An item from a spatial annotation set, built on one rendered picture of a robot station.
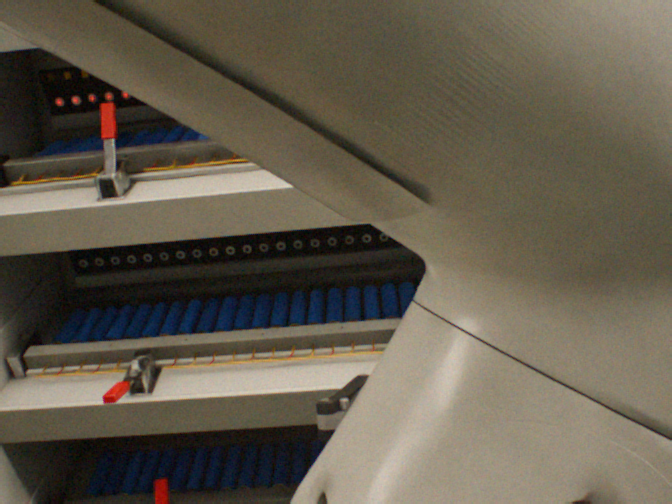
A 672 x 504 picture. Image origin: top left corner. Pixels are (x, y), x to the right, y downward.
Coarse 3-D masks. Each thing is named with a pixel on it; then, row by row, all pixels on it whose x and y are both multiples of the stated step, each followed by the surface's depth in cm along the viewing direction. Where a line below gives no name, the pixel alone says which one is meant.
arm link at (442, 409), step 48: (432, 336) 16; (384, 384) 17; (432, 384) 16; (480, 384) 15; (528, 384) 14; (336, 432) 19; (384, 432) 16; (432, 432) 15; (480, 432) 14; (528, 432) 14; (576, 432) 14; (624, 432) 13; (336, 480) 17; (384, 480) 15; (432, 480) 14; (480, 480) 14; (528, 480) 14; (576, 480) 13; (624, 480) 13
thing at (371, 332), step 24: (168, 336) 67; (192, 336) 66; (216, 336) 66; (240, 336) 65; (264, 336) 65; (288, 336) 64; (312, 336) 64; (336, 336) 64; (360, 336) 64; (384, 336) 64; (48, 360) 67; (72, 360) 67; (96, 360) 66; (120, 360) 66; (264, 360) 64; (288, 360) 64
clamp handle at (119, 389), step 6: (132, 366) 62; (138, 366) 62; (132, 372) 62; (138, 372) 62; (126, 378) 61; (132, 378) 60; (120, 384) 58; (126, 384) 58; (108, 390) 57; (114, 390) 57; (120, 390) 57; (126, 390) 58; (102, 396) 56; (108, 396) 56; (114, 396) 56; (120, 396) 57; (108, 402) 56; (114, 402) 56
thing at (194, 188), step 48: (48, 96) 74; (96, 96) 74; (0, 144) 69; (48, 144) 74; (96, 144) 70; (144, 144) 68; (192, 144) 64; (0, 192) 64; (48, 192) 64; (96, 192) 62; (144, 192) 61; (192, 192) 59; (240, 192) 58; (288, 192) 58; (0, 240) 61; (48, 240) 61; (96, 240) 61; (144, 240) 61
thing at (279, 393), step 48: (48, 288) 77; (0, 336) 66; (48, 336) 74; (0, 384) 65; (48, 384) 66; (96, 384) 65; (192, 384) 63; (240, 384) 62; (288, 384) 62; (336, 384) 61; (0, 432) 64; (48, 432) 64; (96, 432) 64; (144, 432) 64
